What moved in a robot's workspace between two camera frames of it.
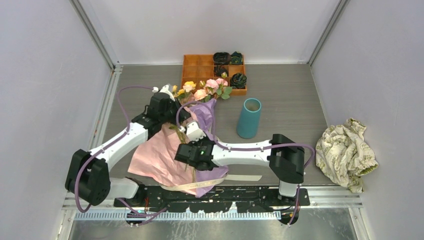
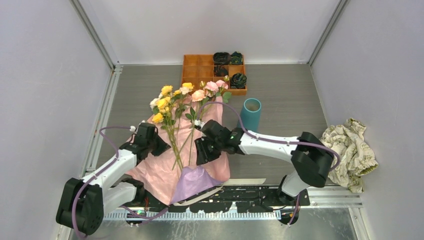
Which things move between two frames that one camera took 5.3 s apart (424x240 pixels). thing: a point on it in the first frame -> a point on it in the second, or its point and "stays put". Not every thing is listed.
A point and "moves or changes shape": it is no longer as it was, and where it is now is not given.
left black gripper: [184, 115] -> [163, 146]
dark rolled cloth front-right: [238, 81] stays put
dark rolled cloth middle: [218, 70] stays put
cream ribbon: [190, 186] -> [230, 181]
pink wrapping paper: [156, 160] moves or changes shape
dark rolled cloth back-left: [221, 58] stays put
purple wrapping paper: [203, 111] -> [193, 180]
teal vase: [248, 121] stays put
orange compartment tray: [197, 68] stays put
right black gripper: [194, 143] -> [203, 156]
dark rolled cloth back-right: [236, 58] stays put
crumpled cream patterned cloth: [342, 155] stays put
